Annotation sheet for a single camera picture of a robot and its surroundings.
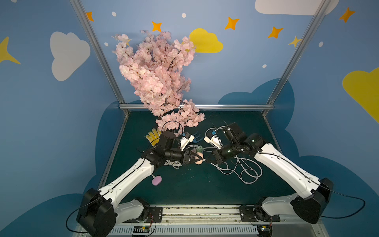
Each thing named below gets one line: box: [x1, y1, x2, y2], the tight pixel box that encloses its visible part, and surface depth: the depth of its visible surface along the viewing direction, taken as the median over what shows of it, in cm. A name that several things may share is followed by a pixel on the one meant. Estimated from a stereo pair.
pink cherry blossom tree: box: [112, 30, 205, 134], surface depth 75 cm
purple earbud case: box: [151, 175, 163, 186], surface depth 86 cm
